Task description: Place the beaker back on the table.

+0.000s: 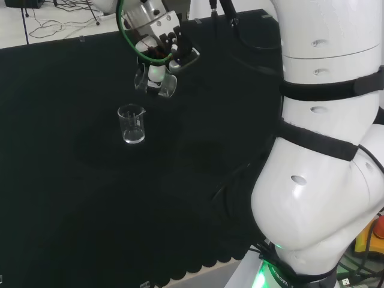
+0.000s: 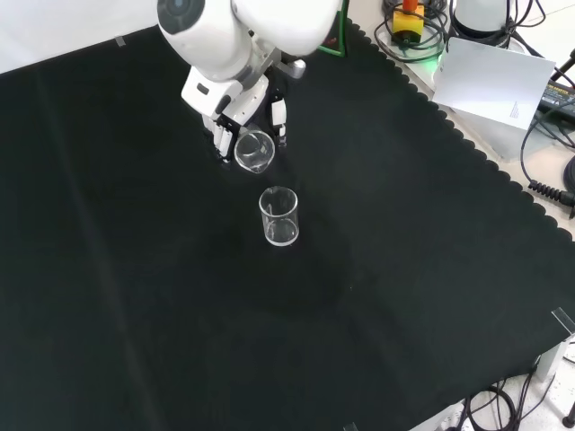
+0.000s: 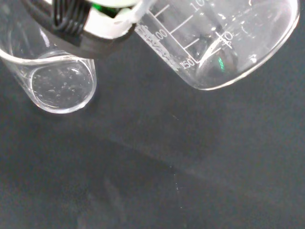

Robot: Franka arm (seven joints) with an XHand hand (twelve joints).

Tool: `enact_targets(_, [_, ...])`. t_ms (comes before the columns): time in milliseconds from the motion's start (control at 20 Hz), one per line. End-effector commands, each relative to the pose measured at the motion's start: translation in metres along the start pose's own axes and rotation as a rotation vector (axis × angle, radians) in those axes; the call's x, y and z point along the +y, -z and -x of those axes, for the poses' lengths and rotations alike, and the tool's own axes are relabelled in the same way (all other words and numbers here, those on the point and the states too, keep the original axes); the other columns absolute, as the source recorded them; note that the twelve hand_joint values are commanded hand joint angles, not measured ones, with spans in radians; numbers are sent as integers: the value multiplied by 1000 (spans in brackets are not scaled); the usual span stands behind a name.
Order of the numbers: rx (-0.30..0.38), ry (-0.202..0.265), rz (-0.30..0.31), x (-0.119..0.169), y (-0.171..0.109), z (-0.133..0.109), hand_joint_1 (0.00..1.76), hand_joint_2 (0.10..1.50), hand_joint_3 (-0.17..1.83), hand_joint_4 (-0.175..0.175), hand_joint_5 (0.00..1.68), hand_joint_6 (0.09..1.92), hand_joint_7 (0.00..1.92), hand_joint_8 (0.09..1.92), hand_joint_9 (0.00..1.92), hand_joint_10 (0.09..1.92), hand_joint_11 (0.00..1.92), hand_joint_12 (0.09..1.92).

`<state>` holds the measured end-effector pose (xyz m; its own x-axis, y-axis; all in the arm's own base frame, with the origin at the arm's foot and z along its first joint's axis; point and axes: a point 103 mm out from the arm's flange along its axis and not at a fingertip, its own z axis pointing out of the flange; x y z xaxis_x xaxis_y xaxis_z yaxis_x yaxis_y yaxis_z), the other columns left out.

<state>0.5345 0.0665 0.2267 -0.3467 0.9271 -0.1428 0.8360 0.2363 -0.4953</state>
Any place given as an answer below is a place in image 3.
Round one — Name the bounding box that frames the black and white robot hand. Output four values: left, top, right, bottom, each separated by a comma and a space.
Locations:
21, 0, 153, 59

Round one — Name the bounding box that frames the clear plain glass beaker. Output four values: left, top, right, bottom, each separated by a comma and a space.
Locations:
0, 0, 97, 115

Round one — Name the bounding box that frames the black bench cloth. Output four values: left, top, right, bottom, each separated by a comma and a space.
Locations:
0, 0, 305, 229

